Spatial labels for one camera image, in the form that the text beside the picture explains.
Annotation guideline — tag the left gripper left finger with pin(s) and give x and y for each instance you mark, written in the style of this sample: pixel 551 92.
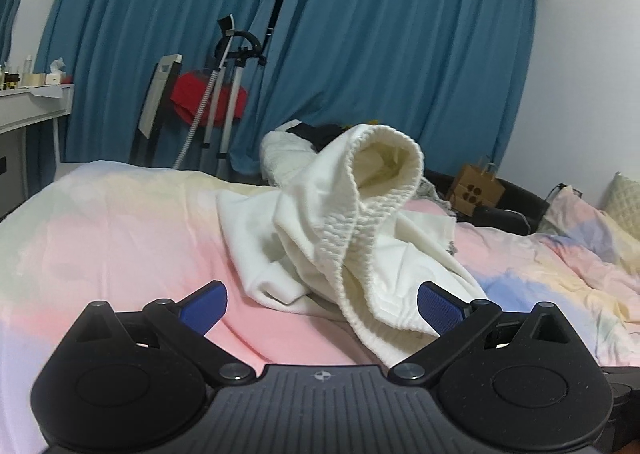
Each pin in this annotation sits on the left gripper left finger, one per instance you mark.
pixel 131 381

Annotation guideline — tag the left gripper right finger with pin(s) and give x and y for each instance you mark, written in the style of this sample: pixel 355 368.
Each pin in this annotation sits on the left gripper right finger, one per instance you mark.
pixel 513 381

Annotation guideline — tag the white zip-up jacket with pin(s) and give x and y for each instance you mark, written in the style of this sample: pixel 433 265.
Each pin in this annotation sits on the white zip-up jacket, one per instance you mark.
pixel 339 242

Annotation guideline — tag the white folding chair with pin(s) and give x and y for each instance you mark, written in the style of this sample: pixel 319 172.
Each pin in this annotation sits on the white folding chair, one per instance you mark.
pixel 156 107

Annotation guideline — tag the pile of clothes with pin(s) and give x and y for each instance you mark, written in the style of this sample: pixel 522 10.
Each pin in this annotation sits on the pile of clothes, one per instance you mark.
pixel 289 148

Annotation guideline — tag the pastel tie-dye duvet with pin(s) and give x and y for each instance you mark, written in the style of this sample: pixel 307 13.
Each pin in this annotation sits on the pastel tie-dye duvet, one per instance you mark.
pixel 128 236

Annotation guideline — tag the brown paper bag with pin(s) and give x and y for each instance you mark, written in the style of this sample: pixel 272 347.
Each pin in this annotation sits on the brown paper bag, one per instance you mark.
pixel 475 186

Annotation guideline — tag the cream quilted pillow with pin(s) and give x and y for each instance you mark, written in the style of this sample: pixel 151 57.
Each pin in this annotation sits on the cream quilted pillow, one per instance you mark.
pixel 622 203

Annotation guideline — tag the red cloth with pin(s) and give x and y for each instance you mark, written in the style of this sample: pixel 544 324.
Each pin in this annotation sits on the red cloth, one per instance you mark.
pixel 187 95

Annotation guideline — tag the white dressing table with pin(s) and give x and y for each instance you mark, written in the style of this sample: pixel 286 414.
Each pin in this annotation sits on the white dressing table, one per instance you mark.
pixel 20 109

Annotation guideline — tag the tissue box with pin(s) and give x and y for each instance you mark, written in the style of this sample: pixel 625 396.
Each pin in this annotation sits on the tissue box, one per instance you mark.
pixel 56 73

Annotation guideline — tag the blue curtain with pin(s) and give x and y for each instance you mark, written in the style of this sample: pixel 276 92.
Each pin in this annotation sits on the blue curtain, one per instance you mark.
pixel 449 73

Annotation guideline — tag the black bed frame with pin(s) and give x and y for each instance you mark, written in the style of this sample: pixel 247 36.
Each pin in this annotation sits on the black bed frame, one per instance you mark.
pixel 517 212

